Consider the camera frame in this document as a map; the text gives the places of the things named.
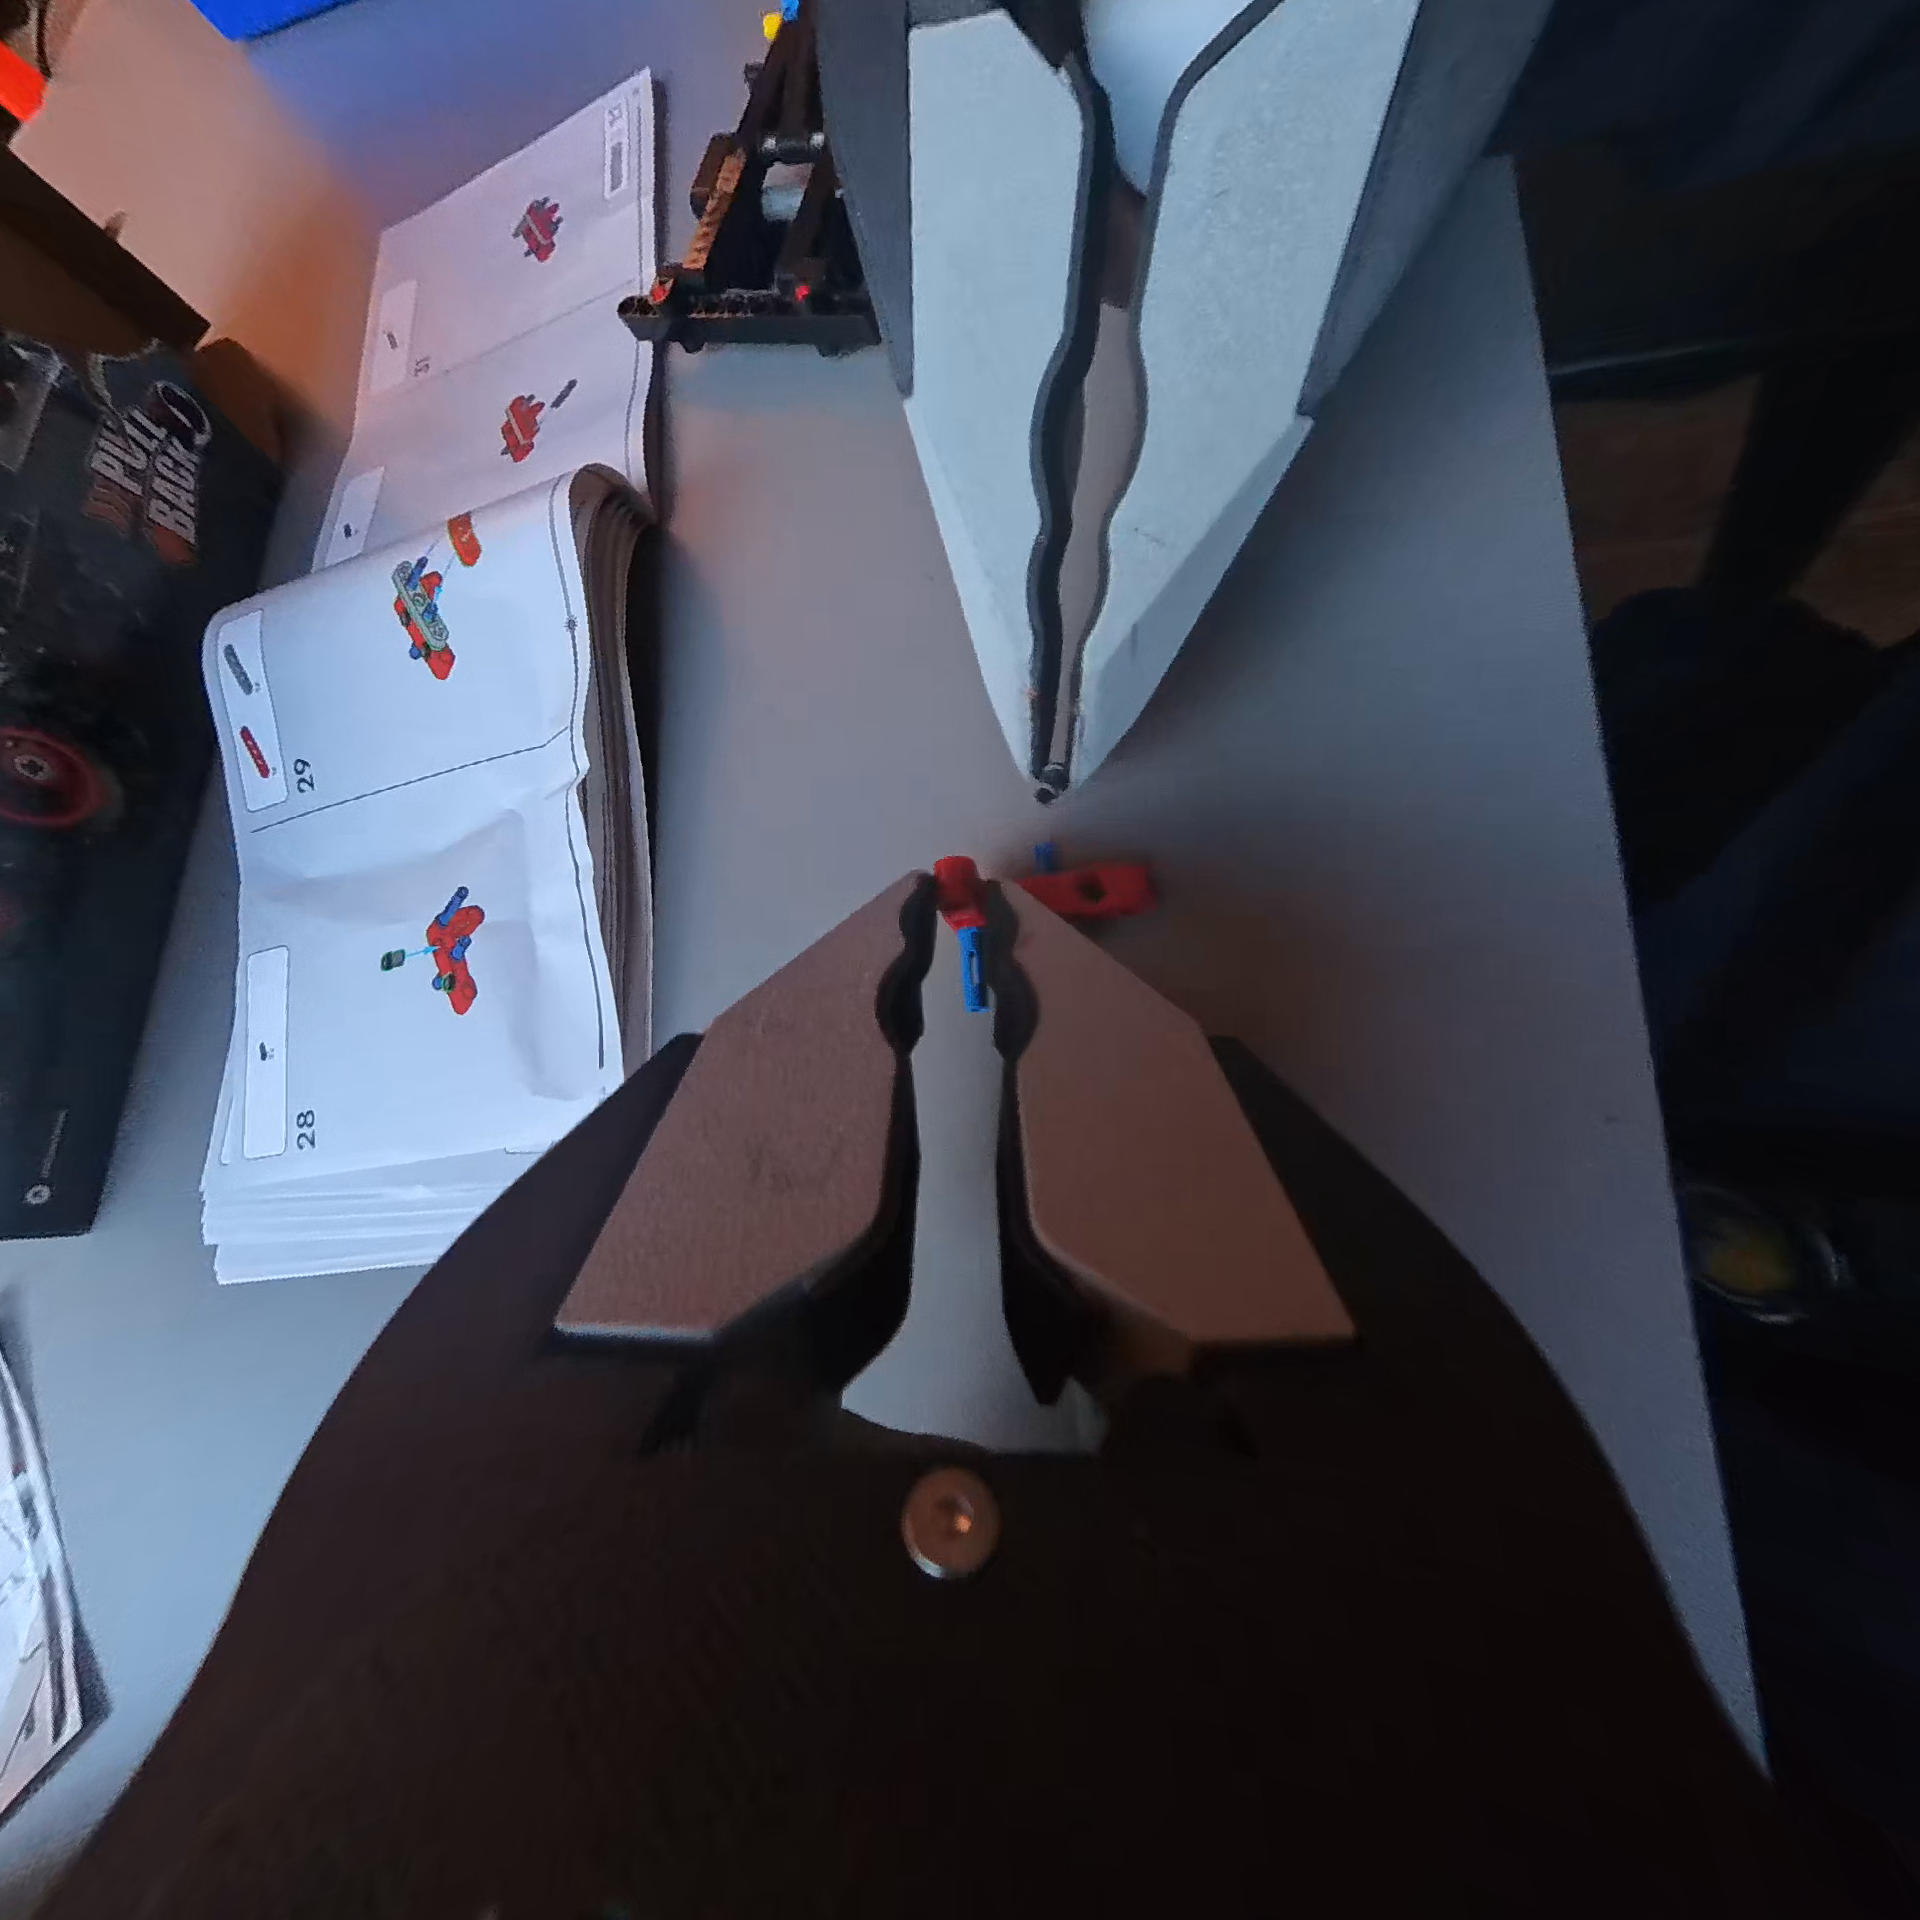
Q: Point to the open lego instruction booklet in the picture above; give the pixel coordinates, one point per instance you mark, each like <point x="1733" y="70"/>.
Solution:
<point x="421" y="841"/>

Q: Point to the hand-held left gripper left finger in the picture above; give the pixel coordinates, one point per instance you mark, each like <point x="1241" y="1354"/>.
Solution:
<point x="734" y="1155"/>

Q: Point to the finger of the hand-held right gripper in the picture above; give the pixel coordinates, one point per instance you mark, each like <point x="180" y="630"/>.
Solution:
<point x="990" y="299"/>
<point x="1261" y="299"/>

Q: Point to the black lego frame assembly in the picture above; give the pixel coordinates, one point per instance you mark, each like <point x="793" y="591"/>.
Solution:
<point x="750" y="309"/>

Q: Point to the black lego set box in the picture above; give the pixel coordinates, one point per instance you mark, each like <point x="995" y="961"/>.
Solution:
<point x="106" y="749"/>

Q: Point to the blue plastic bin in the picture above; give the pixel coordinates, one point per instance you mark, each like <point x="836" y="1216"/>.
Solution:
<point x="300" y="16"/>

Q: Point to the red lego beam blue pin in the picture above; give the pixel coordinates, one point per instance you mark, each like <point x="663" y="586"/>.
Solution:
<point x="1099" y="888"/>
<point x="957" y="888"/>

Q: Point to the printed paper leaflet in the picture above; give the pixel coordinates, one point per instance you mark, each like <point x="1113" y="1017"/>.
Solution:
<point x="29" y="1589"/>

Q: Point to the orange red object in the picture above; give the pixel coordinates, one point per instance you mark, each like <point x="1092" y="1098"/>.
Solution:
<point x="18" y="83"/>

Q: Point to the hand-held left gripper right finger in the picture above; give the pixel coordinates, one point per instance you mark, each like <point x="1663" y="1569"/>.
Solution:
<point x="1171" y="1170"/>

